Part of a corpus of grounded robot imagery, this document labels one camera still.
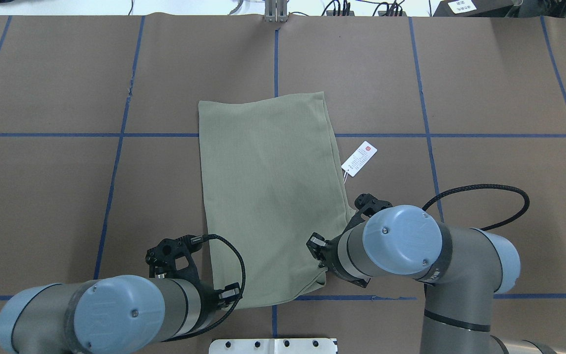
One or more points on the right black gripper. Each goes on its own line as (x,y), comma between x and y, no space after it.
(329,249)

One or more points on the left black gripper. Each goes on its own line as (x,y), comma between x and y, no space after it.
(210,298)

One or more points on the olive green long-sleeve shirt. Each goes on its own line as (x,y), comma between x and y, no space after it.
(271,177)

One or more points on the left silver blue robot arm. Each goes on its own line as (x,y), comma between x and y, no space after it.
(117,315)

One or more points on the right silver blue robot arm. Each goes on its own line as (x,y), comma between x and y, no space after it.
(461,270)

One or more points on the white paper hang tag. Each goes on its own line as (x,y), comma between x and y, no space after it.
(357,160)

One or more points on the brown paper table cover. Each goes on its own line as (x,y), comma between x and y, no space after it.
(99,154)

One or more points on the black box with label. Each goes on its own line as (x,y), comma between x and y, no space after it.
(476,8)

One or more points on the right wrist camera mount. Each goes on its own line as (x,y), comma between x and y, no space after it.
(367,205)

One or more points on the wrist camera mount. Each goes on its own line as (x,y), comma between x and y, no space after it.
(173,258)
(367,205)

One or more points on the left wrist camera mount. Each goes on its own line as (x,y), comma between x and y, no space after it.
(173,258)

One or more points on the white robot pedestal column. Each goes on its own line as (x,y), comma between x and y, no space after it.
(275,346)

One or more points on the aluminium frame post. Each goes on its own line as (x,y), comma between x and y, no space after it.
(275,11)

